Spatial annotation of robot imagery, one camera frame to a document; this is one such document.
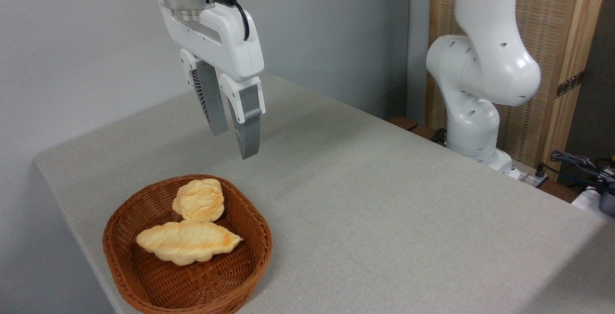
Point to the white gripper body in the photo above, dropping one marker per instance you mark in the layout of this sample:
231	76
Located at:
226	40

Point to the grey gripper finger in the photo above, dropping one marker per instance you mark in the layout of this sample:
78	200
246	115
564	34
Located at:
211	97
247	126

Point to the round golden bread roll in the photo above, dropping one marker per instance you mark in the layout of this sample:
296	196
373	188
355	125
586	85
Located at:
199	201

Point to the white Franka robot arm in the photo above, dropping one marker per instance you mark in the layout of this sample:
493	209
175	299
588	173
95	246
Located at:
480	73

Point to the long leaf-shaped bread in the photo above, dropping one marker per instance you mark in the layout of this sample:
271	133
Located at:
187	243

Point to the grey tablecloth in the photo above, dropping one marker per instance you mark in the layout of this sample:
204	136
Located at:
384	208

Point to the brown woven wicker basket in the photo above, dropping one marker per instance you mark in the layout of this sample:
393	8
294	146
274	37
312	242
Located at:
192	285

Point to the wood framed bamboo screen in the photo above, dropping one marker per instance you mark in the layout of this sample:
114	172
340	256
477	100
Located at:
552	25

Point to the metal screen hinge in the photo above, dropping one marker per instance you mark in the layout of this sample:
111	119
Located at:
569	84

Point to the white flat object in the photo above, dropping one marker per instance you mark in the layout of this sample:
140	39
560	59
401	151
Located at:
584	201

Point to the dark grey box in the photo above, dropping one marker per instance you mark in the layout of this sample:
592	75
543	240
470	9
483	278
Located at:
608	203

